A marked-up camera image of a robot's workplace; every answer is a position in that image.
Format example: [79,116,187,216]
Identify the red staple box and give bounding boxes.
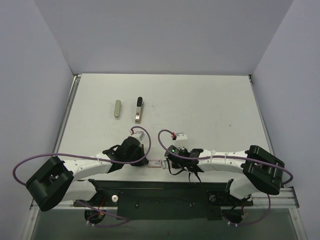
[147,159,162,168]

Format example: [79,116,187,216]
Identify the grey black stapler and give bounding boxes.
[134,96,144,124]

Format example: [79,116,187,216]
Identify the beige stapler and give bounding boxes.
[113,99,122,119]

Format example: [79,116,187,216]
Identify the staple box tray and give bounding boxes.
[161,160,170,169]

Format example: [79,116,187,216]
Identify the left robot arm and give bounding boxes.
[26,131,148,212]

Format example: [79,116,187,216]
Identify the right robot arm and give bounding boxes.
[164,145,285,205]

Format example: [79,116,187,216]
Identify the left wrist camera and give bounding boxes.
[130,129,145,143]

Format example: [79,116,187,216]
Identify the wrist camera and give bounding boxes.
[171,132,188,141]
[130,129,145,143]

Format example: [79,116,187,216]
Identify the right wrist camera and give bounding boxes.
[171,132,188,141]

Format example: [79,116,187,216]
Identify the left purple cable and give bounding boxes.
[12,126,152,186]

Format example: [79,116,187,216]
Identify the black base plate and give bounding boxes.
[63,179,253,221]

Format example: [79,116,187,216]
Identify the aluminium frame rail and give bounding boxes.
[53,74,82,153]

